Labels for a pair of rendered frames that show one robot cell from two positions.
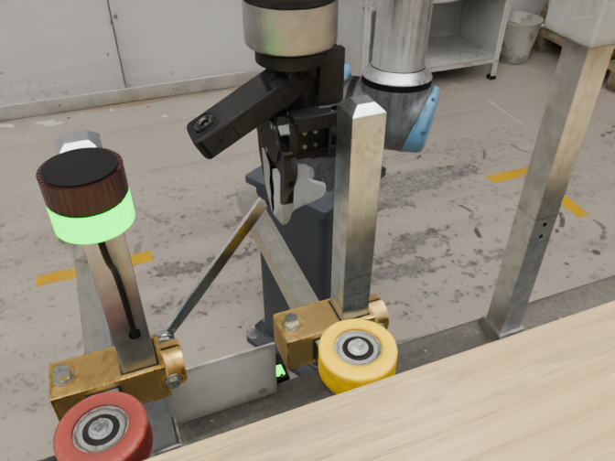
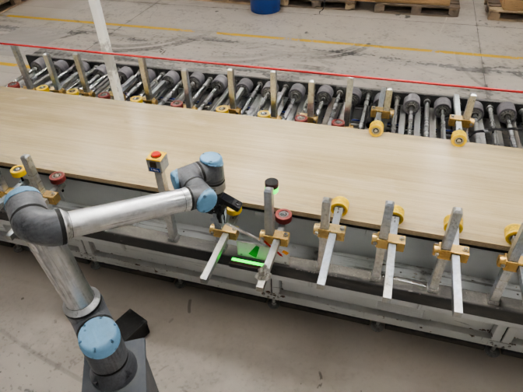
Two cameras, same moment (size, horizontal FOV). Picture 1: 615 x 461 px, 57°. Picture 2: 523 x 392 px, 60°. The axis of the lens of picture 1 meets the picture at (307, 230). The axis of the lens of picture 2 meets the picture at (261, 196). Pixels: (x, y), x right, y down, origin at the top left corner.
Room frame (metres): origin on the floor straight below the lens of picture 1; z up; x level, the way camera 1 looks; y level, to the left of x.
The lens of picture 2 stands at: (1.58, 1.11, 2.35)
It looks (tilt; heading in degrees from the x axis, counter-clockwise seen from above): 40 degrees down; 219
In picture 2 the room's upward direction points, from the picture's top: 2 degrees counter-clockwise
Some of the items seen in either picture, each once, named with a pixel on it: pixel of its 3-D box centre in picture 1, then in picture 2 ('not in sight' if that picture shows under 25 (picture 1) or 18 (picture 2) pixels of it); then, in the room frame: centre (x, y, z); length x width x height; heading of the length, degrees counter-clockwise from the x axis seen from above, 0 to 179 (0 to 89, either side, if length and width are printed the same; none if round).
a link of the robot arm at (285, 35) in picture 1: (289, 21); (214, 185); (0.55, 0.02, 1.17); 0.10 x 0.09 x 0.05; 22
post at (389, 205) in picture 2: not in sight; (381, 244); (0.21, 0.65, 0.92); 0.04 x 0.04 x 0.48; 22
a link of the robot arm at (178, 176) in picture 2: not in sight; (187, 178); (0.66, -0.01, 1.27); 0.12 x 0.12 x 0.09; 71
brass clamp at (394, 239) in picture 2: not in sight; (387, 241); (0.20, 0.67, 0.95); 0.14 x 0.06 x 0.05; 112
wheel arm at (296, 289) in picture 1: (291, 282); (220, 246); (0.56, 0.02, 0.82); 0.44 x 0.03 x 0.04; 22
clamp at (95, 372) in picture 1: (121, 379); (275, 236); (0.38, 0.20, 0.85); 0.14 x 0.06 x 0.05; 112
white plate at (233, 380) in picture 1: (177, 398); (262, 253); (0.43, 0.16, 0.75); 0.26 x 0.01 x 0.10; 112
